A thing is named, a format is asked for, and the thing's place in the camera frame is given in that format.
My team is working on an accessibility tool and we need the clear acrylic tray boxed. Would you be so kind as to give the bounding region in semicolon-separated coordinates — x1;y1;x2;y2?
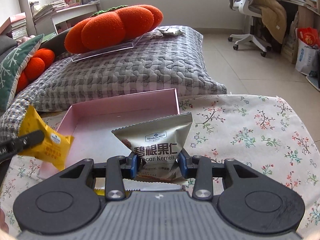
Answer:
72;35;144;62

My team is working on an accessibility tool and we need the white office chair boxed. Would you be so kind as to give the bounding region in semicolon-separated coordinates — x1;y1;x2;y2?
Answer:
228;0;272;57

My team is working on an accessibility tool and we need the wooden desk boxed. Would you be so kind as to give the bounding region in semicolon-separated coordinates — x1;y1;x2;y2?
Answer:
280;0;319;64

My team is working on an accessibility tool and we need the large orange pumpkin cushion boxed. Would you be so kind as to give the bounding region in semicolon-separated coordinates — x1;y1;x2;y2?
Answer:
64;4;163;54

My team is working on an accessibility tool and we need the silver wrapper on blanket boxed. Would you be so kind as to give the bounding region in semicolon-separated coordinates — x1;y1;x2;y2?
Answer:
158;27;184;36

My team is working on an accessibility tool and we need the green leaf pattern pillow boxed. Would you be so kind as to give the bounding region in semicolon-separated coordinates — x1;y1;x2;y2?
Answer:
1;34;44;112

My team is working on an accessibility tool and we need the grey checked quilted blanket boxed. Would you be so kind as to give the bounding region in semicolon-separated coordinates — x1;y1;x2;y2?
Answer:
1;25;227;141

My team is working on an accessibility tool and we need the white bookshelf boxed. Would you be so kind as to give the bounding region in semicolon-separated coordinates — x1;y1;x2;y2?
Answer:
18;0;101;35

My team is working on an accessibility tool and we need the pink cardboard box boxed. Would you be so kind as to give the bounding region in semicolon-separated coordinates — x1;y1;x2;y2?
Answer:
38;88;181;181

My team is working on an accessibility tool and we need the small orange pumpkin cushion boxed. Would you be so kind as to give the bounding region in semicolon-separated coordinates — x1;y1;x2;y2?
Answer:
16;48;55;94

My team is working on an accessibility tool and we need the beige coat on chair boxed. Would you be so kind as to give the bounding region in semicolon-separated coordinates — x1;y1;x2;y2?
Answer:
252;0;287;44

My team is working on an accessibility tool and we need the floral tablecloth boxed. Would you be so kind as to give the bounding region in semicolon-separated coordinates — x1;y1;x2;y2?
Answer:
0;93;320;239

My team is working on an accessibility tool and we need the white and red shopping bag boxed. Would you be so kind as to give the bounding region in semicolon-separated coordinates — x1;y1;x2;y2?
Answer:
296;27;319;76

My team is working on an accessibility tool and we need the yellow snack packet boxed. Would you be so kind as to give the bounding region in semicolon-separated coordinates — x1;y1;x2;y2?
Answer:
18;105;74;171

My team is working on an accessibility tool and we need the silver pecan kernels packet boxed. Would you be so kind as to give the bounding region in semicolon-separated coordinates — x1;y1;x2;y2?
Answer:
112;112;193;181

